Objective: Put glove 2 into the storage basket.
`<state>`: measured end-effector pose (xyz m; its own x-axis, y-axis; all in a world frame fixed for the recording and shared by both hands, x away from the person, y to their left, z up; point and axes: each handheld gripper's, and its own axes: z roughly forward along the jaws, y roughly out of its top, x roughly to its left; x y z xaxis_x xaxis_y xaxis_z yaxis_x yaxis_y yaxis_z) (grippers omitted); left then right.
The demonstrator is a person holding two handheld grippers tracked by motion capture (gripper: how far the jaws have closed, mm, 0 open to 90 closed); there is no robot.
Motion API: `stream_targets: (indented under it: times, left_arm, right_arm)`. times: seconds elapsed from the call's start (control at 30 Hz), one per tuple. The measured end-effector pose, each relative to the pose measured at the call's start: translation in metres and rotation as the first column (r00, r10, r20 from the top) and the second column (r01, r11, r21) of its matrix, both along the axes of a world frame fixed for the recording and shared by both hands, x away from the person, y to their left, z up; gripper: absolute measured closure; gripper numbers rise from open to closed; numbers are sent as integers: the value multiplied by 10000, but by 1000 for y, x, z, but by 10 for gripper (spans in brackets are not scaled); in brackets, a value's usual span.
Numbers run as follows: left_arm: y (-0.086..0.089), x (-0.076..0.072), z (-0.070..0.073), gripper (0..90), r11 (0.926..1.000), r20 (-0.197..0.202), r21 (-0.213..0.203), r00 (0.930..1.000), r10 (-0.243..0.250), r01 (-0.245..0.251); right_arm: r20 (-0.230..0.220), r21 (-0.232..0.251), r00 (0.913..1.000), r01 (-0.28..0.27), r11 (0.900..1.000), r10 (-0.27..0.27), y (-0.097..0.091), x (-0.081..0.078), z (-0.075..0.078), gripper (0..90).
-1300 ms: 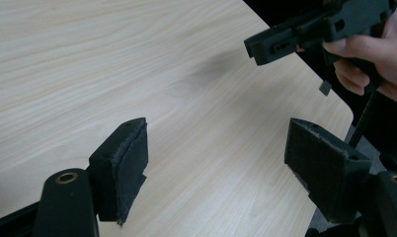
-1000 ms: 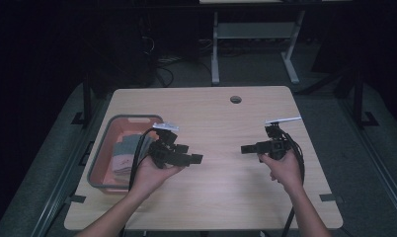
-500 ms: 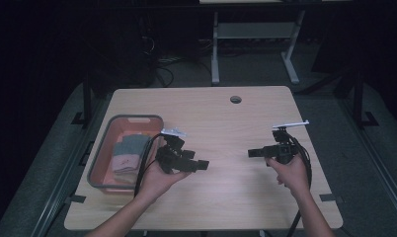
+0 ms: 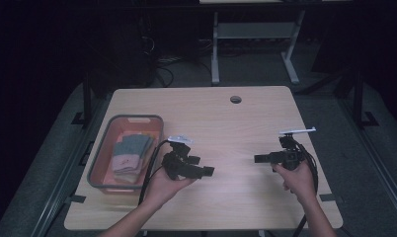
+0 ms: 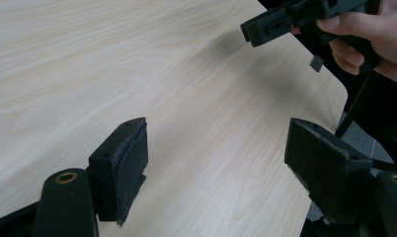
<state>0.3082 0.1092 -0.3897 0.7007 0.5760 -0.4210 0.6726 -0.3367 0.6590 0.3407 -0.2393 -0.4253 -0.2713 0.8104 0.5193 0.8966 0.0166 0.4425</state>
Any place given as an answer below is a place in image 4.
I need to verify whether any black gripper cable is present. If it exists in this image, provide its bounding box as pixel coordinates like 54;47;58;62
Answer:
290;135;320;237
137;139;171;206

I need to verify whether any person's left hand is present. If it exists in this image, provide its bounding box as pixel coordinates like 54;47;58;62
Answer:
142;166;197;210

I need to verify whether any bundle of floor cables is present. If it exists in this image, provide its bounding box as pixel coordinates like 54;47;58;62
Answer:
151;55;214;87

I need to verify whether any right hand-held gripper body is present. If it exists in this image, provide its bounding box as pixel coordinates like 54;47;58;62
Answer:
271;126;318;172

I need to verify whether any grey metal desk frame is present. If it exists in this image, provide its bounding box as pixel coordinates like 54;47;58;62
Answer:
210;9;307;85

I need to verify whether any cream glove with rabbit patch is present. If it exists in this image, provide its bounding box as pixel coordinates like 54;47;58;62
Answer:
113;130;160;185

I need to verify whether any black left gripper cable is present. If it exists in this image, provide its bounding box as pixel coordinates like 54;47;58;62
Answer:
137;139;171;206

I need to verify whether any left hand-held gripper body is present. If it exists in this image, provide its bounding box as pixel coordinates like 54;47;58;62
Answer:
161;133;195;182

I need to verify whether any black metal stand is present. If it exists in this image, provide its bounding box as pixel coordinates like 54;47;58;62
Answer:
353;68;380;130
71;72;94;127

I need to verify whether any pink basket with grey rim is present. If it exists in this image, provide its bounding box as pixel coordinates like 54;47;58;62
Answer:
87;114;165;196

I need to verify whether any aluminium frame rail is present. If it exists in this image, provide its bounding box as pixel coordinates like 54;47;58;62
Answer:
338;98;397;220
30;98;104;237

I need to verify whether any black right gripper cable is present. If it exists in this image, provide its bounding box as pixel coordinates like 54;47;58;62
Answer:
290;135;320;237

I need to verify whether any person's right hand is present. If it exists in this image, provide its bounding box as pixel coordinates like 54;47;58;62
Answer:
272;159;317;203

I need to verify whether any grey pink glove orange label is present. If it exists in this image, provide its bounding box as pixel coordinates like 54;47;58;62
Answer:
111;133;152;174

